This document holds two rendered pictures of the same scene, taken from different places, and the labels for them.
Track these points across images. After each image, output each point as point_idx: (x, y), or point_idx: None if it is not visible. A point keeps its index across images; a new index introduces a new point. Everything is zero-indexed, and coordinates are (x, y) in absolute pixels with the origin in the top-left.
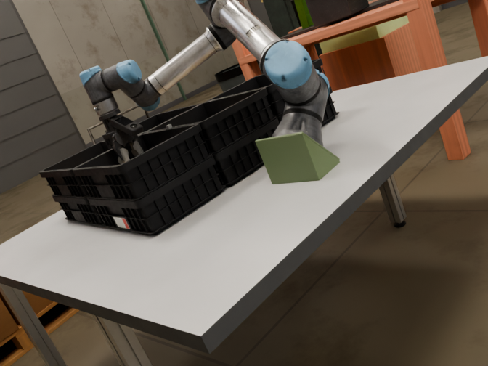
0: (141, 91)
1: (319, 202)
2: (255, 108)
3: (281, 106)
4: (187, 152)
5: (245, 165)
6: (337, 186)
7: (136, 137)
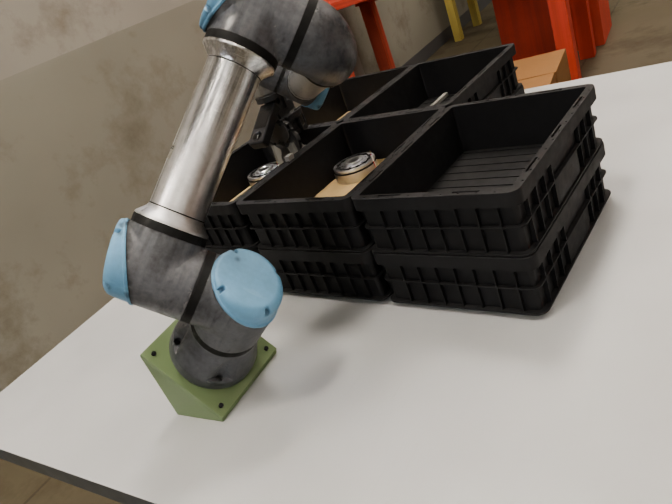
0: (274, 89)
1: (100, 441)
2: (327, 220)
3: (381, 238)
4: (219, 229)
5: (306, 282)
6: (129, 448)
7: (293, 138)
